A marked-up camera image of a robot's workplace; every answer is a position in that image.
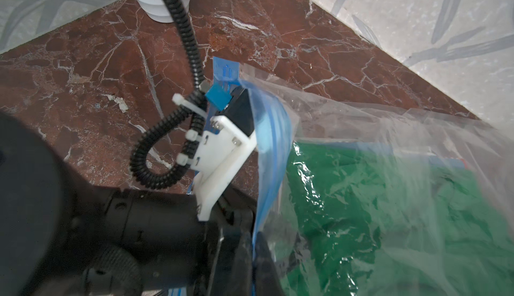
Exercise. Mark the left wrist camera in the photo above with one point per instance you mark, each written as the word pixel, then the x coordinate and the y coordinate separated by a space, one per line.
pixel 221 152

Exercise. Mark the green tank top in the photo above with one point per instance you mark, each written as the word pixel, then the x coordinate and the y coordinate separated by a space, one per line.
pixel 374 224

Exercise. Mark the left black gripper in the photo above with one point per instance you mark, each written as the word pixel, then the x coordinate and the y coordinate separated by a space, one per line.
pixel 127 242

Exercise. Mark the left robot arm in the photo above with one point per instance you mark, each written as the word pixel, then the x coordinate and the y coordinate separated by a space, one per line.
pixel 60 235

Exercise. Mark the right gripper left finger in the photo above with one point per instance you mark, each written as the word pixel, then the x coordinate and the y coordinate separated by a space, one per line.
pixel 230 264

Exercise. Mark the clear vacuum bag blue zip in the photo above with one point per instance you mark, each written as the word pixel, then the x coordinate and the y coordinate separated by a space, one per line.
pixel 284 116

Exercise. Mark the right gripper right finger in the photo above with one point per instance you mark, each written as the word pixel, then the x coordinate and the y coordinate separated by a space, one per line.
pixel 266 279

